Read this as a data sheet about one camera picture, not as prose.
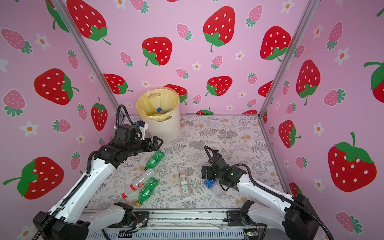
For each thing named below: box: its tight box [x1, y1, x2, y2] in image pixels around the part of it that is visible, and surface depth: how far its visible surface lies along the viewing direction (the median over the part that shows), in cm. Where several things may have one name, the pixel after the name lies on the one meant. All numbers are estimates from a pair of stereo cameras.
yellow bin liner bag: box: [136, 86, 180, 122], surface depth 99 cm
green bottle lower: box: [134, 177, 159, 208], surface depth 81 cm
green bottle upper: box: [142, 150, 166, 173], surface depth 92 cm
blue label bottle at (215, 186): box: [204, 179, 226, 198], surface depth 82 cm
